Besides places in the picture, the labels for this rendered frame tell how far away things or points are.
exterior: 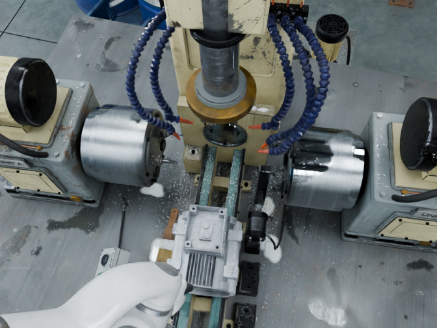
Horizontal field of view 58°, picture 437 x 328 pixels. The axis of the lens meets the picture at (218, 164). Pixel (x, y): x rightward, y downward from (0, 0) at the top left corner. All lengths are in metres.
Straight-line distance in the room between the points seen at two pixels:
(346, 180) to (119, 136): 0.65
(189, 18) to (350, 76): 1.10
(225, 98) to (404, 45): 2.33
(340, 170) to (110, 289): 0.72
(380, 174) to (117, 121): 0.76
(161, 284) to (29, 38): 2.83
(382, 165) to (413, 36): 2.17
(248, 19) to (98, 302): 0.55
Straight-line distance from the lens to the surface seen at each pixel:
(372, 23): 3.25
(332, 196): 1.17
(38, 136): 1.25
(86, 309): 0.64
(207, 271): 1.05
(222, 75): 0.91
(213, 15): 0.78
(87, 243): 1.47
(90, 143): 1.21
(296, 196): 1.16
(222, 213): 1.05
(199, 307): 1.31
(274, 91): 1.30
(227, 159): 1.47
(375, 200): 1.13
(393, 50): 3.12
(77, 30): 2.04
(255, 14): 0.78
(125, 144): 1.17
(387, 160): 1.18
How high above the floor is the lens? 2.14
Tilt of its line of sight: 63 degrees down
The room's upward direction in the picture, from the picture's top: 3 degrees counter-clockwise
